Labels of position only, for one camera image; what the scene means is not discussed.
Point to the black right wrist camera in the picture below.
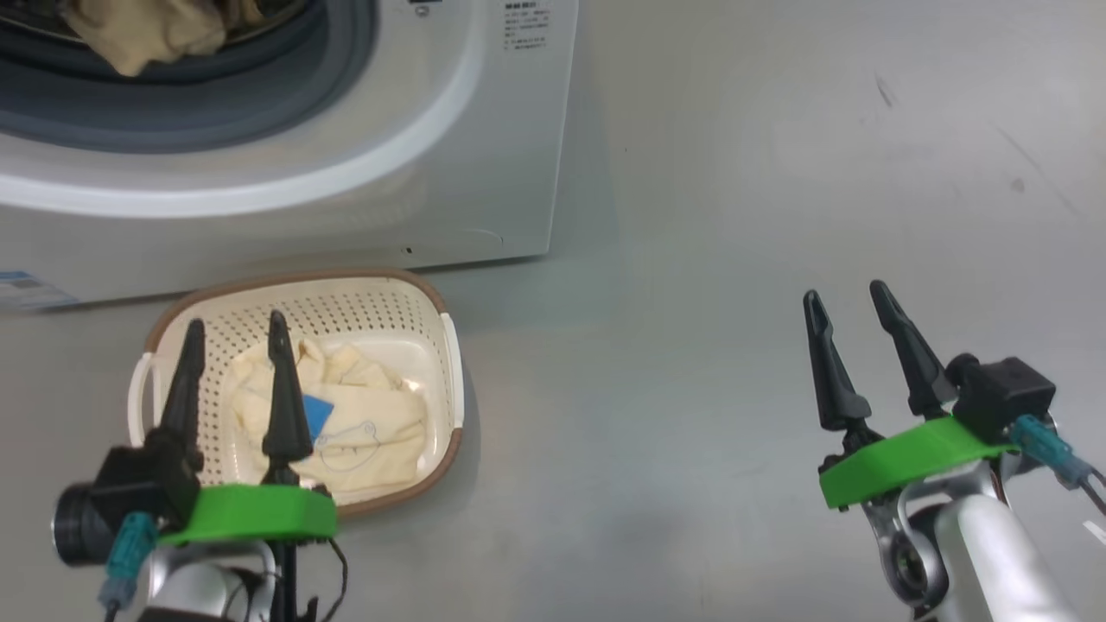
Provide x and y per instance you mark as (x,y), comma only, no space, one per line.
(1007,393)

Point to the white front-load washing machine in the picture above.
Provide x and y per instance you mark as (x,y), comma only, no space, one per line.
(432,173)

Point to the cream perforated basket brown rim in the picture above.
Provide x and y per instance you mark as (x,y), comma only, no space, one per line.
(389,320)

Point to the blue energy label sticker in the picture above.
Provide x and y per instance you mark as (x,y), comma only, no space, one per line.
(30,292)

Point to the cream garment with blue patch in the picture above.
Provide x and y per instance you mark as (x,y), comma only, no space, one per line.
(380,432)

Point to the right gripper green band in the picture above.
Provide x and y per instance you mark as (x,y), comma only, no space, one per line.
(907,462)

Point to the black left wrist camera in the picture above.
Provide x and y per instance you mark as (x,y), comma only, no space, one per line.
(121,492)

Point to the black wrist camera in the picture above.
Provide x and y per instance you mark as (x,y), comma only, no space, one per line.
(121,492)
(1007,393)

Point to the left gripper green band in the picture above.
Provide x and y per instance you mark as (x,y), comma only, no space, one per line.
(251,514)

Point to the plain cream printed garment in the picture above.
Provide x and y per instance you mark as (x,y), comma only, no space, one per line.
(147,34)

